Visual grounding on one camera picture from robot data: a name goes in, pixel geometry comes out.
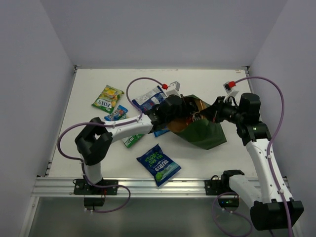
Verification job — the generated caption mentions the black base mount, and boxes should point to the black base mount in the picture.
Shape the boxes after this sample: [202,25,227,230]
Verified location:
[204,170,244,211]
[73,179,118,210]

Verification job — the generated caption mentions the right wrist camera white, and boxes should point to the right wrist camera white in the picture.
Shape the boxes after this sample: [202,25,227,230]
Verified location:
[223,81,239,102]

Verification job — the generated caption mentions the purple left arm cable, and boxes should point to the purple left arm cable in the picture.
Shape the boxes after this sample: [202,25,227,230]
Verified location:
[56,77,131,213]

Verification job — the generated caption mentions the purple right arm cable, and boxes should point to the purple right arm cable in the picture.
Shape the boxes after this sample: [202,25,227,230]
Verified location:
[212,76,294,237]

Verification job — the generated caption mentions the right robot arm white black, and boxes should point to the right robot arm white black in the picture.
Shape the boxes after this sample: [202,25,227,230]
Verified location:
[201,93,304,231]

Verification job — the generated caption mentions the small blue snack packet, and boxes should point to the small blue snack packet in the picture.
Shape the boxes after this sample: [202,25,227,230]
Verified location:
[154,128,170,138]

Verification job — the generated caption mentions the green Fox's candy bag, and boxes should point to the green Fox's candy bag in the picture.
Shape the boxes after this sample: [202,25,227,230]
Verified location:
[91,85,124,114]

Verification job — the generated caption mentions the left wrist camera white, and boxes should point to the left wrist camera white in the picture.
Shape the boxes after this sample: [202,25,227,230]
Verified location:
[162,81,181,97]

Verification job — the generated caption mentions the green mint snack packet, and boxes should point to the green mint snack packet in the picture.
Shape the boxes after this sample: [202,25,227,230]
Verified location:
[122,134,144,149]

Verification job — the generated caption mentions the green paper bag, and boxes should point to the green paper bag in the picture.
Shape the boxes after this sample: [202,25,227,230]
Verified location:
[167,95,227,150]

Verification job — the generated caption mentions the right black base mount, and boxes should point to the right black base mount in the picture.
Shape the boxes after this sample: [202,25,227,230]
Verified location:
[204,170,244,211]

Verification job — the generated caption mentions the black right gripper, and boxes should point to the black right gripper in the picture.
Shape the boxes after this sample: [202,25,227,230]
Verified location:
[200,96,244,125]

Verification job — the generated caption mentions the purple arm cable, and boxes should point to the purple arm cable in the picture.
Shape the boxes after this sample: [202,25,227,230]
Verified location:
[212,76,294,237]
[56,77,131,213]

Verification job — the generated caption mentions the dark blue snack bag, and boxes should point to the dark blue snack bag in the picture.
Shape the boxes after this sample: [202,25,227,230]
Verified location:
[132,86,167,113]

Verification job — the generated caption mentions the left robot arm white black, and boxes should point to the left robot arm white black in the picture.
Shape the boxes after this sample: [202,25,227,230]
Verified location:
[75,95,186,194]

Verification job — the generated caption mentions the blue Burts crisps bag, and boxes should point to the blue Burts crisps bag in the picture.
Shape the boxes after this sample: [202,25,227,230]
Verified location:
[136,144,182,187]

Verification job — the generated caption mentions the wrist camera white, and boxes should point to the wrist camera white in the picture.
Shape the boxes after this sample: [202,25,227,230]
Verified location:
[162,81,181,97]
[223,81,239,102]

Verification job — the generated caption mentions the blue M&Ms packet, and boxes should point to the blue M&Ms packet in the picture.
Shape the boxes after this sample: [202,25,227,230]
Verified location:
[104,105,128,121]

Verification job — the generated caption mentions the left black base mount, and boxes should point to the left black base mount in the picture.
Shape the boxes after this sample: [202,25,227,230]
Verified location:
[73,179,118,210]

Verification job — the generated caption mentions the aluminium front rail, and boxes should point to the aluminium front rail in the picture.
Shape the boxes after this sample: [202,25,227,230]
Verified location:
[31,177,211,198]

